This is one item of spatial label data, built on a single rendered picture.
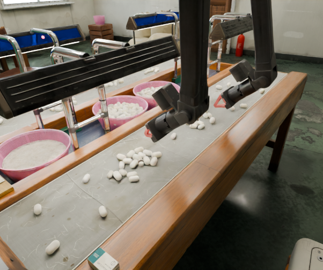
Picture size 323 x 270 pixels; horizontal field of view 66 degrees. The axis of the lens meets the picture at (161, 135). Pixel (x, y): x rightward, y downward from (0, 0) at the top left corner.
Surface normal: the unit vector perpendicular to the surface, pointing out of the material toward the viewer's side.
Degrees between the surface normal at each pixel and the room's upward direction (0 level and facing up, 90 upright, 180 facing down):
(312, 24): 90
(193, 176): 0
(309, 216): 0
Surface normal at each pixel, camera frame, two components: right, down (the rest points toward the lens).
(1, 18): 0.84, 0.26
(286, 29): -0.54, 0.45
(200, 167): -0.02, -0.85
